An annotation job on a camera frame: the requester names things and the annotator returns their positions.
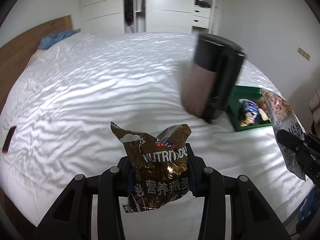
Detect green tray box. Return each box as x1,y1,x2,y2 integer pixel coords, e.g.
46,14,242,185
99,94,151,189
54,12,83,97
227,86,271,132

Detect white wardrobe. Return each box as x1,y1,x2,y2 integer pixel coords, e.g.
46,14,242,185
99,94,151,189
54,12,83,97
80,0,194,34

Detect brass wall switch panel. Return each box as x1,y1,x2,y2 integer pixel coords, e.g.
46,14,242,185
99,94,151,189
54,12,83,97
297,47,311,61

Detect white bed sheet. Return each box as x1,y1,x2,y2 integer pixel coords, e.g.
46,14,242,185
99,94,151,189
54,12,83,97
1,33,313,225

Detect brown gold oat snack bag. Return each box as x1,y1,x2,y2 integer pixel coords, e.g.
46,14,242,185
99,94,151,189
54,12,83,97
111,122,191,213

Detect white drawer unit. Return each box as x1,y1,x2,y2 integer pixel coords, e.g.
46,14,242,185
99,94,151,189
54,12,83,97
193,5,211,29

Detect dark red small packet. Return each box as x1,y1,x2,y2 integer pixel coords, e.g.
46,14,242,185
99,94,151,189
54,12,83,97
2,126,17,153

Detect wooden headboard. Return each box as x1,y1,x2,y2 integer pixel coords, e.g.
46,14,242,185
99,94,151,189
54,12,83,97
0,15,73,108

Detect white blue nut snack bag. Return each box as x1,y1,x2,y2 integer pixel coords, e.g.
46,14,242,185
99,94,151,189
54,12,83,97
260,88,305,180

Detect beige coat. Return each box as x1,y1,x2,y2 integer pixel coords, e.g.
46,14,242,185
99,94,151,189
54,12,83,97
308,87,320,124

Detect clear bag orange snacks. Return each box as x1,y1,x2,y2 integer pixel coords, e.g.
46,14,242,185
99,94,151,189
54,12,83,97
256,97,270,122

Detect blue cloth on bed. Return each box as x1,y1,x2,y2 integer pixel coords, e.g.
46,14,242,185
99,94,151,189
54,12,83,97
37,30,79,49

